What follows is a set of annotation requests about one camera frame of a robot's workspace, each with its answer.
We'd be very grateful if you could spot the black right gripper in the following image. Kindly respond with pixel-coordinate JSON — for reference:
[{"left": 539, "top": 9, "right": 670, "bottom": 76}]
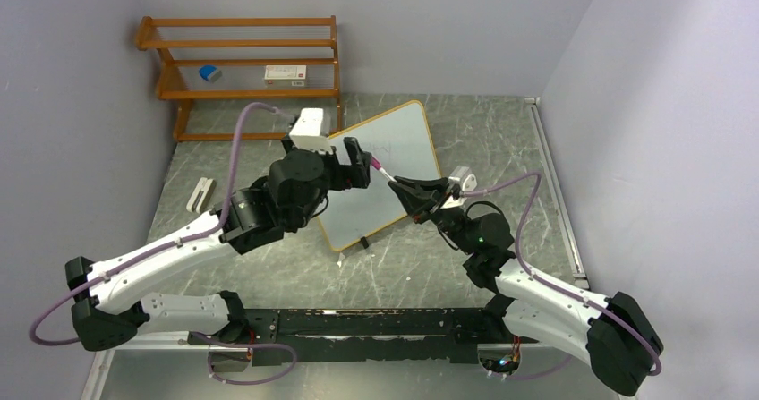
[{"left": 389, "top": 174, "right": 477, "bottom": 255}]

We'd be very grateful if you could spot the white marker pen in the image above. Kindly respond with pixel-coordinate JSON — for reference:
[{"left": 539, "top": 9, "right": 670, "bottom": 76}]
[{"left": 378, "top": 167, "right": 396, "bottom": 182}]

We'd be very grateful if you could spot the yellow-framed whiteboard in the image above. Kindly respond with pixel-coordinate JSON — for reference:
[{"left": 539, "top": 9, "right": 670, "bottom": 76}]
[{"left": 317, "top": 100, "right": 441, "bottom": 251}]

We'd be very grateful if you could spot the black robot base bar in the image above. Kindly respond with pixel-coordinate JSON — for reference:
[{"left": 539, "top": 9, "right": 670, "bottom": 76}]
[{"left": 246, "top": 308, "right": 513, "bottom": 366}]

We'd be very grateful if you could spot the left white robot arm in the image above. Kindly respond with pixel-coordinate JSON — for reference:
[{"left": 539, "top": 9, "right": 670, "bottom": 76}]
[{"left": 65, "top": 137, "right": 372, "bottom": 352}]

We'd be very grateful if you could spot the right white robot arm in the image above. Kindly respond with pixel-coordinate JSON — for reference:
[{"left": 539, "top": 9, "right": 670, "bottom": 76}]
[{"left": 388, "top": 176, "right": 663, "bottom": 397}]

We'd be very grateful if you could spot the blue whiteboard eraser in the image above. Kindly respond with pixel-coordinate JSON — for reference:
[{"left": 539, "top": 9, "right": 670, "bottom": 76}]
[{"left": 198, "top": 64, "right": 222, "bottom": 83}]

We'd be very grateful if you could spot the white red box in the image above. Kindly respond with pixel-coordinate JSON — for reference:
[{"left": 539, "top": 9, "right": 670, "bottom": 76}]
[{"left": 263, "top": 65, "right": 308, "bottom": 88}]

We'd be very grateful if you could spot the white marker holder block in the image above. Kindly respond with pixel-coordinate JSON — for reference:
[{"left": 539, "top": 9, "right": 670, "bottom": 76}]
[{"left": 185, "top": 177, "right": 216, "bottom": 214}]

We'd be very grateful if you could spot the orange wooden shelf rack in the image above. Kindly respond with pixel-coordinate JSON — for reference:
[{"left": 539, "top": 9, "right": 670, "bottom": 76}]
[{"left": 134, "top": 15, "right": 345, "bottom": 142}]

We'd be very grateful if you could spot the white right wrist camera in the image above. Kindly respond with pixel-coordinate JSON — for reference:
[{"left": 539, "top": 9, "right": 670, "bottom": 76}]
[{"left": 442, "top": 166, "right": 477, "bottom": 209}]

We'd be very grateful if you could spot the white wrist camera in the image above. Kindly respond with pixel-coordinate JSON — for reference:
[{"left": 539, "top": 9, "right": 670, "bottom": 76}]
[
  {"left": 442, "top": 166, "right": 477, "bottom": 209},
  {"left": 287, "top": 108, "right": 333, "bottom": 154}
]

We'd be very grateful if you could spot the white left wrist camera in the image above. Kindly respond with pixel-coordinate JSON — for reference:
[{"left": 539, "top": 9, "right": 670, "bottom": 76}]
[{"left": 287, "top": 108, "right": 333, "bottom": 154}]

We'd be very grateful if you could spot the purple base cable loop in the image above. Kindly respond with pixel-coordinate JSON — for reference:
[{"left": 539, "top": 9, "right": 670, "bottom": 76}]
[{"left": 189, "top": 332, "right": 299, "bottom": 386}]

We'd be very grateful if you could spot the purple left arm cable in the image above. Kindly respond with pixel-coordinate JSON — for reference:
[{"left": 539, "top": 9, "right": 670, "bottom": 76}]
[{"left": 30, "top": 101, "right": 296, "bottom": 347}]

